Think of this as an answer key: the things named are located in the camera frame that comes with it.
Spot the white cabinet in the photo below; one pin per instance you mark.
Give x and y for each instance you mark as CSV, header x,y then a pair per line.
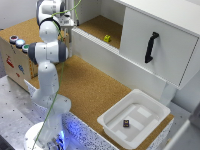
x,y
100,58

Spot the blue button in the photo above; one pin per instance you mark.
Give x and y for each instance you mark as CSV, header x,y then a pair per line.
x,y
20,42

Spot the yellow block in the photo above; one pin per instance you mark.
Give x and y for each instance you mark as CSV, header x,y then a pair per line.
x,y
107,38

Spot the red button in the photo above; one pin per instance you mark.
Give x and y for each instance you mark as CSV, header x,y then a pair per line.
x,y
13,38

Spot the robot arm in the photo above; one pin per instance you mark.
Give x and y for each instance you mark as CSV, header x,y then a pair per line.
x,y
46,80

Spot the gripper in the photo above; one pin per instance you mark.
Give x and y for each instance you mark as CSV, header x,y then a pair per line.
x,y
68,21

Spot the white sliding door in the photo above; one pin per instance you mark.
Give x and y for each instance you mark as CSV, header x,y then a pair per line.
x,y
133,36

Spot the purple block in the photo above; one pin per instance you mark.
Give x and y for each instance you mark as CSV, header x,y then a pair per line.
x,y
126,123

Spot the white plastic box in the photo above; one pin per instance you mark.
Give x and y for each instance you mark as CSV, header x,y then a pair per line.
x,y
116,120

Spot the green button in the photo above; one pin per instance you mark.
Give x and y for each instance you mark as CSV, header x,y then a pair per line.
x,y
25,48

